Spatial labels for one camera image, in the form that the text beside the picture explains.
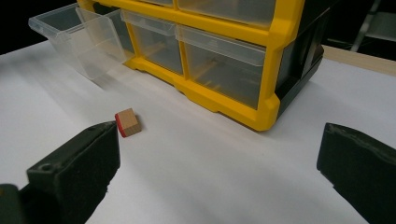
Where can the clear plastic drawer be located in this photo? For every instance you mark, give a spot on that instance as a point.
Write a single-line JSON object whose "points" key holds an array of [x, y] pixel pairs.
{"points": [[230, 9], [155, 43], [224, 70], [84, 43]]}

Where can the small wooden block red face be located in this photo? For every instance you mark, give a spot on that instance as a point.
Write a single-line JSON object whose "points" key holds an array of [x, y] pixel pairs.
{"points": [[129, 122]]}

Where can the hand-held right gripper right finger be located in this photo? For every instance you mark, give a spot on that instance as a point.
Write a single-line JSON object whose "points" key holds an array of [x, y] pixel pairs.
{"points": [[361, 168]]}

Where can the yellow black drawer cabinet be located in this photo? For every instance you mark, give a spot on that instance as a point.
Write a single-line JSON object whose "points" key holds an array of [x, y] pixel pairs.
{"points": [[280, 62]]}

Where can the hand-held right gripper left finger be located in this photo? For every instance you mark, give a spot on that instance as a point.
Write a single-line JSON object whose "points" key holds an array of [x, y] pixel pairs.
{"points": [[79, 169]]}

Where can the grey metal stand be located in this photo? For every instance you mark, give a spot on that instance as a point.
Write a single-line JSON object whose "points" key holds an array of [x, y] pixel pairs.
{"points": [[372, 23]]}

